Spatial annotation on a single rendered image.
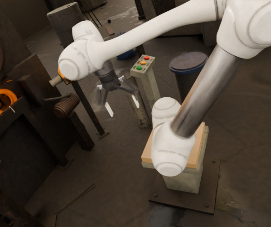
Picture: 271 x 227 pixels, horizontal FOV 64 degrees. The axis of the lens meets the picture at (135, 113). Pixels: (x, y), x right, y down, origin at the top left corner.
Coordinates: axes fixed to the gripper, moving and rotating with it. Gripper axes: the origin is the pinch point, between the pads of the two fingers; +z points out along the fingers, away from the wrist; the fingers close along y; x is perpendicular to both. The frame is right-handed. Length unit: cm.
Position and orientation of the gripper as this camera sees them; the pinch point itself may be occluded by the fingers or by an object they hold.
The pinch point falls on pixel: (124, 109)
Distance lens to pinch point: 103.8
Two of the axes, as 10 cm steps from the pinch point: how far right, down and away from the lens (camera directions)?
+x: 0.4, -5.5, 8.4
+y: 9.2, -3.0, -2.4
